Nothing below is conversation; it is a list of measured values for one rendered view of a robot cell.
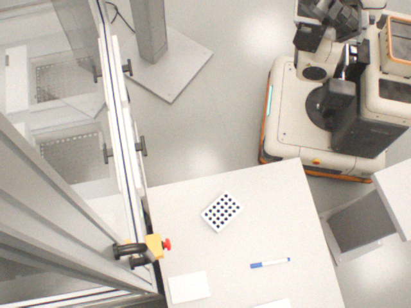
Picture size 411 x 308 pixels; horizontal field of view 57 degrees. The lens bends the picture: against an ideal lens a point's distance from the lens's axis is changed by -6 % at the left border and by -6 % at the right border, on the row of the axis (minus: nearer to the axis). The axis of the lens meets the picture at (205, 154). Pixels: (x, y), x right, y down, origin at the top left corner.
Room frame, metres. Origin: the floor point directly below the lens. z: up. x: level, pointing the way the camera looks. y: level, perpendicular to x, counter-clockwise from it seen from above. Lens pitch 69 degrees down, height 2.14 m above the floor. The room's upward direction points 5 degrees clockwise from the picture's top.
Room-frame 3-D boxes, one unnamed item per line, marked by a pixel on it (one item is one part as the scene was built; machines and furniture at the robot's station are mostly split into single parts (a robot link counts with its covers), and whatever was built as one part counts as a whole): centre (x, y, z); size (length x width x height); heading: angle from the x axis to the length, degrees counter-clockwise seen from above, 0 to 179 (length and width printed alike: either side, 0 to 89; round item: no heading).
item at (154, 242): (0.17, 0.13, 0.88); 0.07 x 0.05 x 0.07; 18
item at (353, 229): (0.46, -0.83, 0.38); 0.30 x 0.30 x 0.76; 25
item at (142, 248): (0.07, 0.10, 1.45); 0.05 x 0.03 x 0.19; 108
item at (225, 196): (0.32, -0.07, 0.78); 0.12 x 0.08 x 0.04; 139
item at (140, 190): (0.48, 0.24, 0.87); 0.29 x 0.02 x 0.11; 18
